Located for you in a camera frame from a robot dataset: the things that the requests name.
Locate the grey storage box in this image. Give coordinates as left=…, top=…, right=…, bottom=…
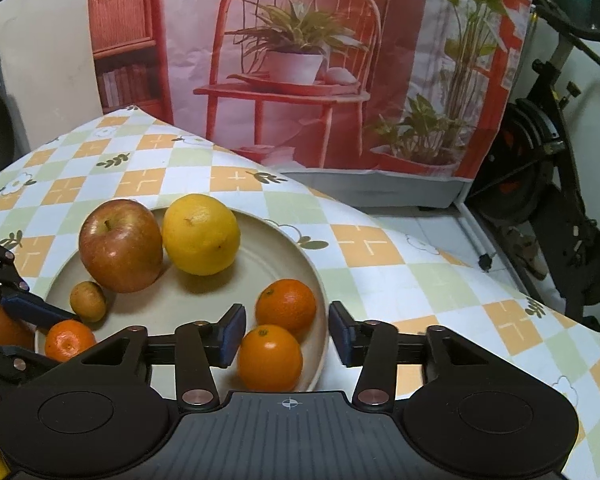
left=280, top=167, right=468, bottom=211

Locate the large red apple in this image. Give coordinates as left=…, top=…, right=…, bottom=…
left=0, top=300, right=35, bottom=353

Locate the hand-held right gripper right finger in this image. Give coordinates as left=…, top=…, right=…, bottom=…
left=328, top=301, right=491, bottom=408

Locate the beige round plate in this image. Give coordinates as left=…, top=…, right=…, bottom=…
left=34, top=205, right=329, bottom=396

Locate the printed pink backdrop cloth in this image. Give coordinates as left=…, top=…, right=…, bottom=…
left=87, top=0, right=536, bottom=181

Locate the small brown fruit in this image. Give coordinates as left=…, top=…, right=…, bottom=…
left=70, top=281, right=107, bottom=323

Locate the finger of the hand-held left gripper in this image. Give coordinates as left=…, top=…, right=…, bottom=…
left=0, top=344, right=51, bottom=411
left=0, top=232, right=82, bottom=332

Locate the small orange mandarin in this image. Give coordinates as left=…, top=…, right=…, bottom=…
left=44, top=320, right=97, bottom=363
left=237, top=325, right=304, bottom=392
left=255, top=279, right=317, bottom=345

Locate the small dark red apple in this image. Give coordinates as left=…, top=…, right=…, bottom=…
left=78, top=199, right=164, bottom=294

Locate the black exercise bike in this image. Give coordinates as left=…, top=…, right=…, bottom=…
left=467, top=0, right=600, bottom=333

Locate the white rod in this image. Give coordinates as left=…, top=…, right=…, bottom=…
left=457, top=212, right=495, bottom=272

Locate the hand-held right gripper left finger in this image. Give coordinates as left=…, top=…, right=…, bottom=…
left=80, top=303, right=247, bottom=411

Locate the large round yellow orange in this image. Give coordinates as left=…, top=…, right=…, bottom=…
left=161, top=193, right=242, bottom=277

